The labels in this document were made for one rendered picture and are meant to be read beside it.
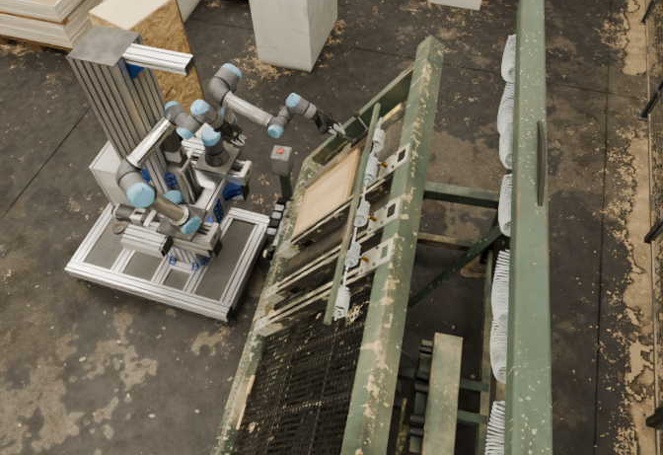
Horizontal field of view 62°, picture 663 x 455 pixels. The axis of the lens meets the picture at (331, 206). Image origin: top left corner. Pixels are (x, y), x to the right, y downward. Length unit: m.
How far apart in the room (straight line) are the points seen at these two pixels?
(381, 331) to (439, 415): 0.32
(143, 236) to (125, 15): 1.79
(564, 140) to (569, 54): 1.20
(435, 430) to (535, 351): 0.47
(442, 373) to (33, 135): 4.62
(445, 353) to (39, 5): 5.14
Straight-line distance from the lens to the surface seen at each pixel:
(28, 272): 4.82
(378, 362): 1.84
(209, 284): 3.99
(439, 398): 1.94
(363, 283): 2.23
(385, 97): 3.11
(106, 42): 2.88
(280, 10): 5.26
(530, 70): 2.32
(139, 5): 4.55
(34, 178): 5.40
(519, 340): 1.62
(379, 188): 2.48
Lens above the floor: 3.63
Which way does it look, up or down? 54 degrees down
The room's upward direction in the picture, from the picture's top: 3 degrees counter-clockwise
